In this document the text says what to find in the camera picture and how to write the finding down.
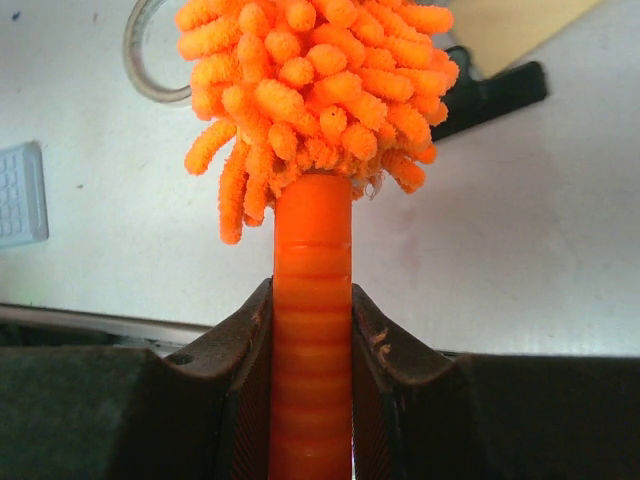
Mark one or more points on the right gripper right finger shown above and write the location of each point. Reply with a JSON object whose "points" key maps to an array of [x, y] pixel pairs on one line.
{"points": [[418, 414]]}

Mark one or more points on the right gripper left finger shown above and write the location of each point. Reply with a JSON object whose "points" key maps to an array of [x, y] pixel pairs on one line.
{"points": [[102, 412]]}

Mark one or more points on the orange microfiber duster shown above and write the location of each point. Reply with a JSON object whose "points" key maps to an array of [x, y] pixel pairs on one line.
{"points": [[318, 102]]}

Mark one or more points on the yellow blue calculator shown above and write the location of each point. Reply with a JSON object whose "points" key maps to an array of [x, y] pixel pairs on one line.
{"points": [[24, 217]]}

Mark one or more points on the black vacuum nozzle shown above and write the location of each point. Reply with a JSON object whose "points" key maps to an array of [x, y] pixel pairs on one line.
{"points": [[474, 102]]}

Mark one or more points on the yellow sticky note pad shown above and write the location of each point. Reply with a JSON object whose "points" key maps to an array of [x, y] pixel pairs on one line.
{"points": [[498, 33]]}

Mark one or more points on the masking tape roll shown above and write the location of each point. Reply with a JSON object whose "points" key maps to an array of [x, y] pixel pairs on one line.
{"points": [[132, 56]]}

